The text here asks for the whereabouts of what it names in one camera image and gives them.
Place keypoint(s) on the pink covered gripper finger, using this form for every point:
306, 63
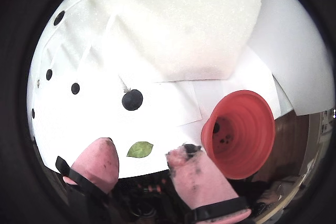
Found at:
199, 179
99, 166

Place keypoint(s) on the dark blueberry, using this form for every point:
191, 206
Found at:
33, 113
59, 18
75, 88
49, 74
132, 100
216, 127

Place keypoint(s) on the red collapsible cup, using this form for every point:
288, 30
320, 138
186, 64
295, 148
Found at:
249, 119

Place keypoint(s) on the green leaf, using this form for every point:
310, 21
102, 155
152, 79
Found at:
139, 150

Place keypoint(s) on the white paper sheet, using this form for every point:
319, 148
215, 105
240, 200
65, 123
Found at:
168, 103

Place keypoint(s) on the white pipe cleaner stem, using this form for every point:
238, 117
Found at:
125, 87

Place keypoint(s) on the white backdrop panel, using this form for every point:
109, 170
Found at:
296, 64

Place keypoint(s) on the white foam board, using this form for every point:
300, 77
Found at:
183, 24

